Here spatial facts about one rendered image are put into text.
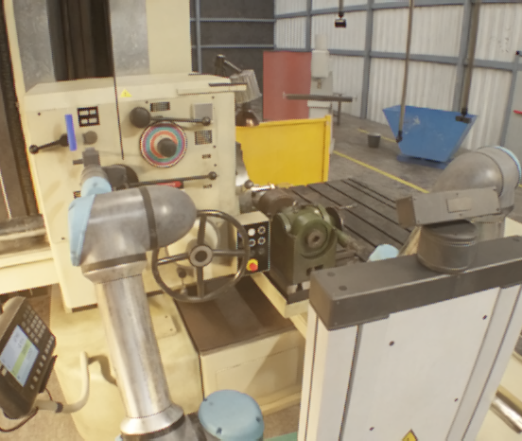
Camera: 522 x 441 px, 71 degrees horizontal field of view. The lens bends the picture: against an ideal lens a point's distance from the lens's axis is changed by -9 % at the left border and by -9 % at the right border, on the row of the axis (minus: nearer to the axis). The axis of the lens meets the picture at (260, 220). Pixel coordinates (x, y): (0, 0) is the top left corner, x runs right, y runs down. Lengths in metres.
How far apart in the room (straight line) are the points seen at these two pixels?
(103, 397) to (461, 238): 1.95
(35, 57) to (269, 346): 1.88
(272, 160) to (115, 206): 3.86
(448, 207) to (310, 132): 4.20
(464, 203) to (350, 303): 0.18
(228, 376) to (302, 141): 3.02
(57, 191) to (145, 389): 0.99
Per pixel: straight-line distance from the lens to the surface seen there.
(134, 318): 0.70
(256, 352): 2.25
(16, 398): 1.32
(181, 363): 2.12
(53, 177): 1.54
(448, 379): 0.66
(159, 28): 2.18
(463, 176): 0.81
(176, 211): 0.71
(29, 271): 2.01
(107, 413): 2.29
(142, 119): 1.45
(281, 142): 4.49
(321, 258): 1.89
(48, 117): 1.50
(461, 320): 0.58
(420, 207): 0.47
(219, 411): 0.77
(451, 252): 0.49
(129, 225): 0.68
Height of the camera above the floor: 2.02
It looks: 24 degrees down
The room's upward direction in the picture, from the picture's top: straight up
